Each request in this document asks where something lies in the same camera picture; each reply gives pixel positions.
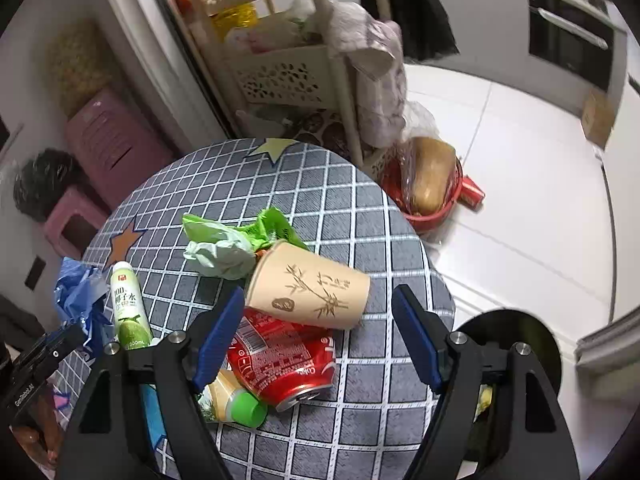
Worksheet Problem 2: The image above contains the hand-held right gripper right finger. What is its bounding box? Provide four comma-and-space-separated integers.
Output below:
391, 285, 581, 480

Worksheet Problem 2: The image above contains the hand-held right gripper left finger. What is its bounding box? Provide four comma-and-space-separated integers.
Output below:
55, 286, 247, 480

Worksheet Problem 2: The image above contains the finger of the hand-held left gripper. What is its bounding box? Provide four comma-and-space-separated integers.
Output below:
35, 321, 87, 363

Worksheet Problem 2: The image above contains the red soda can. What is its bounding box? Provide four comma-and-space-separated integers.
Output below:
226, 307, 337, 413

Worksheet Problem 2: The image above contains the black trash bin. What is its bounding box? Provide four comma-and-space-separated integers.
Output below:
450, 309, 576, 466

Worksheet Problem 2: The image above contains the beige paper cup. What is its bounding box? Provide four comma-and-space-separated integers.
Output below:
244, 240, 372, 331

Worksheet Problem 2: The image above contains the person's left hand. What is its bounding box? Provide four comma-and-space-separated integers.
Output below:
9, 395, 63, 468

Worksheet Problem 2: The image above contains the blue plastic bag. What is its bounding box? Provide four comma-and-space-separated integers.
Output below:
54, 257, 113, 361

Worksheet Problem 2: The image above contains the small green-capped bottle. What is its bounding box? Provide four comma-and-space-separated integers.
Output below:
197, 367, 268, 428

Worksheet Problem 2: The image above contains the white green drink bottle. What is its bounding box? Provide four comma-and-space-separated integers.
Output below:
109, 261, 155, 348

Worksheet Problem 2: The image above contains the low pink plastic stool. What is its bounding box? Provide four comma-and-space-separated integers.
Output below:
42, 187, 108, 261

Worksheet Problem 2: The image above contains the green plastic bag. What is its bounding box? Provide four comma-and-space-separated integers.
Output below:
181, 207, 310, 278

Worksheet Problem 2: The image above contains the red plastic basin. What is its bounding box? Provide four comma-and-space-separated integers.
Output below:
381, 157, 463, 233

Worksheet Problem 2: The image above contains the red packet on floor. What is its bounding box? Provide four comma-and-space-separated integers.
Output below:
460, 175, 486, 208

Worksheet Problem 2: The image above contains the black garbage bag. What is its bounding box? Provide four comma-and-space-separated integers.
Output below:
14, 147, 83, 223

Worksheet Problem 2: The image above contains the brown bagged food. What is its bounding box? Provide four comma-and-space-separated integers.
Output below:
402, 136, 458, 213

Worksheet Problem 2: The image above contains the grey checked tablecloth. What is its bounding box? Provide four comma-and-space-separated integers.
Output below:
50, 137, 457, 480

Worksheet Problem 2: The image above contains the tall pink plastic stool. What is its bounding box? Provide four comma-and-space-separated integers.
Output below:
67, 87, 173, 201

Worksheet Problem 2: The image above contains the clear plastic bag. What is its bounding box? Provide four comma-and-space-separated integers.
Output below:
404, 101, 442, 142

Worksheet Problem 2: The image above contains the patterned plastic bag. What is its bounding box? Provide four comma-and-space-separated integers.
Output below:
287, 109, 361, 161

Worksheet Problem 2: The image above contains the floral hanging cloth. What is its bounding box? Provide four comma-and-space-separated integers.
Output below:
327, 2, 408, 148

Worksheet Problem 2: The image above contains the beige storage cart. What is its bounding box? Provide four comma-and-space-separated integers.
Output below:
182, 0, 401, 168

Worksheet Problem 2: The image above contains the yellow patterned package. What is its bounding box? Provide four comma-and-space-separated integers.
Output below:
47, 25, 118, 116

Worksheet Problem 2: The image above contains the cardboard box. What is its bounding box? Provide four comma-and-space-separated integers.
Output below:
580, 87, 618, 150

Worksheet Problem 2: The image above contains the white plastic bag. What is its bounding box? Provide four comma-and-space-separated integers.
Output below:
225, 12, 311, 53

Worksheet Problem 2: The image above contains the grey kitchen counter cabinet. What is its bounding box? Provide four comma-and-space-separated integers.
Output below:
410, 0, 631, 111

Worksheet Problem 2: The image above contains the black hanging jacket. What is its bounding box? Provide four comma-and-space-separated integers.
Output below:
360, 0, 460, 61

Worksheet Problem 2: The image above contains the yellow oil bottle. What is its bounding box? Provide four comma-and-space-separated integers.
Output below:
212, 2, 258, 41

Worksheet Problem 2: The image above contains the black built-in oven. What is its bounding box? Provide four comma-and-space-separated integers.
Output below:
527, 0, 615, 93

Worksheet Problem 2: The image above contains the dark wall socket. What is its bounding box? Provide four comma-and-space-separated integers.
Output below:
25, 256, 47, 291

